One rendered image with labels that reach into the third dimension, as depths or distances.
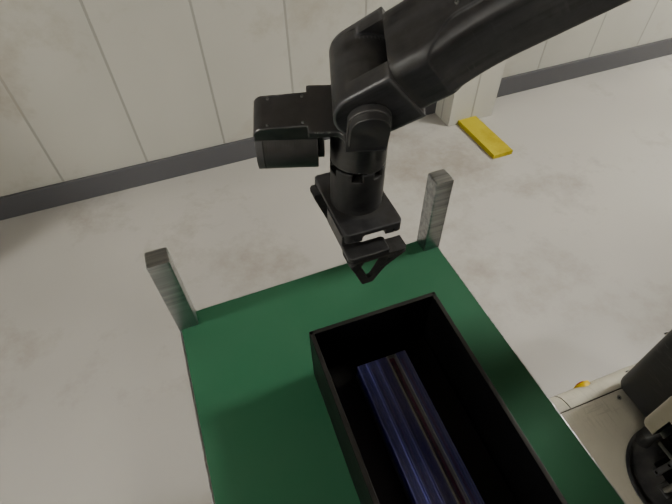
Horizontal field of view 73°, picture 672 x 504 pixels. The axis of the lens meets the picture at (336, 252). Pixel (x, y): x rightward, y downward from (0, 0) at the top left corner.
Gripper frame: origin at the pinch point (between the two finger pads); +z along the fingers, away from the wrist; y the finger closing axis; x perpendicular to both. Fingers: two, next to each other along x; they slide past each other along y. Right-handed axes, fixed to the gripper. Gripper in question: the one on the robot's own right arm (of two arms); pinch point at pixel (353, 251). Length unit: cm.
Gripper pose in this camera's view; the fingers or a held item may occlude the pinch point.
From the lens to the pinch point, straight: 56.8
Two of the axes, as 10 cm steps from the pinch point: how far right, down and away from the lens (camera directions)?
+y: 3.6, 7.1, -6.1
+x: 9.3, -2.7, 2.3
